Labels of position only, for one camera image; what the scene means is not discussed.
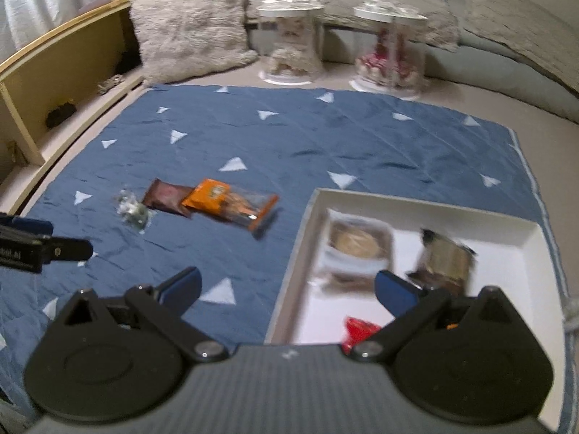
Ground blue quilted triangle blanket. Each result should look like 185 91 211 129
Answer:
1 85 578 433

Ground clear case pink doll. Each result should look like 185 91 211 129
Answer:
350 0 428 100

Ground wooden bedside shelf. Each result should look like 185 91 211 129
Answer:
1 0 143 214

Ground clear pastry cake packet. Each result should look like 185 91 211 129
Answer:
311 209 393 292

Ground grey folded duvet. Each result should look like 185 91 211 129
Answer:
246 25 578 123

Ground fluffy white pillow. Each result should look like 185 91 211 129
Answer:
130 0 258 85

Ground white shallow cardboard box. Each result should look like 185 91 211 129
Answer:
264 186 567 432

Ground brown chocolate packet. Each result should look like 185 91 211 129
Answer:
141 178 193 218

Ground dark brownie cake packet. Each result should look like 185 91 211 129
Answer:
406 228 476 296

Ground red snack packet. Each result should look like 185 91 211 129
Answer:
341 316 382 355

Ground clear case white doll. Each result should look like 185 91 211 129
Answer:
252 0 325 86

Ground clear green candy packet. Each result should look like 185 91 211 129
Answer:
115 188 155 234

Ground beige quilted pillow right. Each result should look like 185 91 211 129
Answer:
465 0 578 92

